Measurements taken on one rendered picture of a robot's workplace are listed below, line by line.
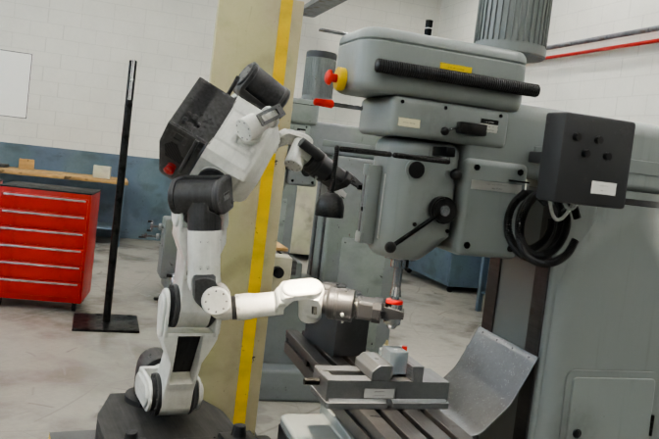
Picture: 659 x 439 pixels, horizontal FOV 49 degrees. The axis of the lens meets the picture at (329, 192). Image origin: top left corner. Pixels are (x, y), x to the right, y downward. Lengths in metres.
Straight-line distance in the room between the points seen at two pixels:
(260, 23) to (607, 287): 2.19
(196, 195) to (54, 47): 9.00
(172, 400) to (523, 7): 1.66
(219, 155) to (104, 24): 8.94
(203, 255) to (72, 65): 8.99
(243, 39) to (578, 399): 2.30
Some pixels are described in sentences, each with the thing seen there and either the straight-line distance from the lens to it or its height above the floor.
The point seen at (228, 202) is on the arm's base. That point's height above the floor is 1.40.
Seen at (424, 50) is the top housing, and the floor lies 1.85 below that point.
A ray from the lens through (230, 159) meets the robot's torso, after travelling 2.01.
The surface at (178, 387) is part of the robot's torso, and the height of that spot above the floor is 0.73.
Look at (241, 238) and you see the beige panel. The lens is 3.61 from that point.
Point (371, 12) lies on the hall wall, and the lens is 11.67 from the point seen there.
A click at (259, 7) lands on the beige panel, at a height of 2.23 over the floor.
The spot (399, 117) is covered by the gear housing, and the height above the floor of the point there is 1.68.
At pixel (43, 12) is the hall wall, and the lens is 10.93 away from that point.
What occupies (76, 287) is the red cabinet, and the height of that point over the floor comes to 0.22.
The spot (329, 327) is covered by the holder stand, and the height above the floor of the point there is 1.01.
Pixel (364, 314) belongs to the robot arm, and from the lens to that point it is 1.96.
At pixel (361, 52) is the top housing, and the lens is 1.81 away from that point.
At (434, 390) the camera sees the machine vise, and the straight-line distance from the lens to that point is 2.00.
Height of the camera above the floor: 1.56
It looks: 3 degrees down
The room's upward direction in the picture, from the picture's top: 7 degrees clockwise
